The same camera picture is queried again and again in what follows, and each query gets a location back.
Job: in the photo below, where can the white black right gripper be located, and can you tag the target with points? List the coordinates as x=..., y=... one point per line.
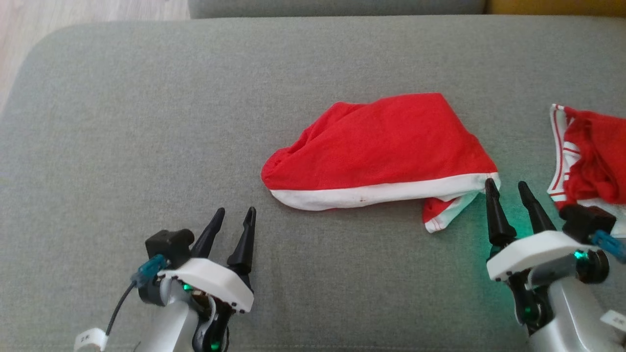
x=533, y=254

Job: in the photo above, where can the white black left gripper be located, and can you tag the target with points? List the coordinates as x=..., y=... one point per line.
x=215, y=283

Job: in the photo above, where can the red shirt with white sleeves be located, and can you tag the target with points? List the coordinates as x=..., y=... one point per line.
x=596, y=156

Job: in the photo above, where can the red shorts with white hems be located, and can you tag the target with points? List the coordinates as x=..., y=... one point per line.
x=381, y=146

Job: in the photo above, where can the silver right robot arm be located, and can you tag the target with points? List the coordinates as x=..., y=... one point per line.
x=577, y=322

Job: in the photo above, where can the large yellow sofa cushion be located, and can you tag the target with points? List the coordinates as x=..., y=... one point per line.
x=557, y=6

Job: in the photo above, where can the grey sofa back cushion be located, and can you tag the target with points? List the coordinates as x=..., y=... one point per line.
x=342, y=7

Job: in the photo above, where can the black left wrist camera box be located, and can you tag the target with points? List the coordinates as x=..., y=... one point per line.
x=168, y=244

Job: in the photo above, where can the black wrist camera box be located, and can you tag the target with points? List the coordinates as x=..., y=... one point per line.
x=168, y=244
x=584, y=222

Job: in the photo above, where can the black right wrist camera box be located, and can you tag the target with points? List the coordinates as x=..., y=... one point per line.
x=584, y=222

